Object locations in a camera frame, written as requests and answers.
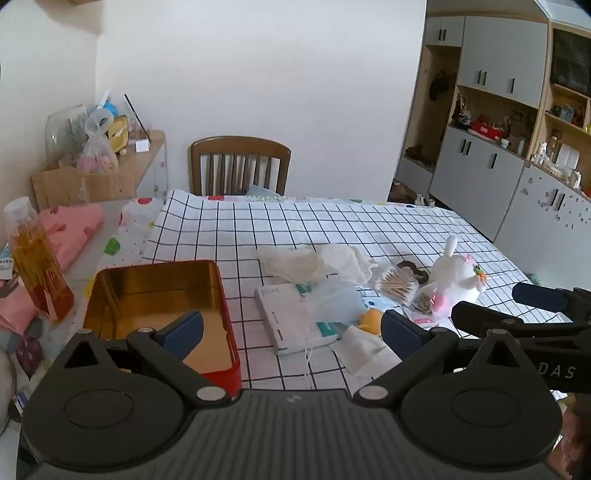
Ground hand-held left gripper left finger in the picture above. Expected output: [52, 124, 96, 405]
[48, 310, 232, 409]

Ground white teal tissue packet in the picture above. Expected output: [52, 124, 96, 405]
[254, 283, 341, 357]

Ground white plush toy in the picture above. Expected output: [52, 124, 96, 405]
[418, 235, 487, 318]

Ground plastic bag of pink items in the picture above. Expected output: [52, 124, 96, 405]
[76, 113, 120, 174]

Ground large grey wooden wall cabinet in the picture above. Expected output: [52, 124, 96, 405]
[392, 0, 591, 252]

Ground small yellow toy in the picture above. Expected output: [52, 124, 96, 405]
[358, 308, 385, 336]

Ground thin black stick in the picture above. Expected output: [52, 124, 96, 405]
[124, 95, 153, 142]

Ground white plastic bag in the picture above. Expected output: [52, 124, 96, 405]
[256, 244, 378, 284]

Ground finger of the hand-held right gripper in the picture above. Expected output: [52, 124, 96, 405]
[512, 282, 591, 320]
[451, 301, 591, 340]

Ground dark brown hair scrunchie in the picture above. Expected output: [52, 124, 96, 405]
[396, 261, 431, 283]

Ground plastic bags with items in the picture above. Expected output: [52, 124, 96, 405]
[45, 105, 91, 163]

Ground wooden side cabinet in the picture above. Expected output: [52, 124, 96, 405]
[31, 130, 166, 210]

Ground pale blue face mask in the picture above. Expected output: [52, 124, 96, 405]
[301, 278, 366, 384]

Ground cotton swab bundle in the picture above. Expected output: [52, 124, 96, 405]
[373, 265, 419, 306]

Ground white black checked tablecloth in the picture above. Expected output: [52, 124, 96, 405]
[141, 188, 571, 402]

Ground dark purple cloth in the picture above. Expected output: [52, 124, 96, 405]
[14, 335, 45, 380]

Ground pink printed folded cloth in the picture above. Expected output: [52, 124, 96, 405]
[0, 203, 105, 334]

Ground black hanging bag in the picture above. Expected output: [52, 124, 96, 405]
[429, 71, 451, 101]

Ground amber liquid bottle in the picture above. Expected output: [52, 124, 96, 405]
[4, 197, 75, 322]

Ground white paper napkin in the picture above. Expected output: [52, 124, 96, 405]
[332, 325, 403, 376]

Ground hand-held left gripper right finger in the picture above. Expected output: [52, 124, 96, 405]
[352, 309, 536, 408]

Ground clear bag of trinkets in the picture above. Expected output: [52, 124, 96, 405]
[410, 286, 438, 315]

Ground dark framed board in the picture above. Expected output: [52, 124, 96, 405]
[551, 28, 591, 99]

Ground wooden chair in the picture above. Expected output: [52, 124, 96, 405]
[191, 136, 292, 197]

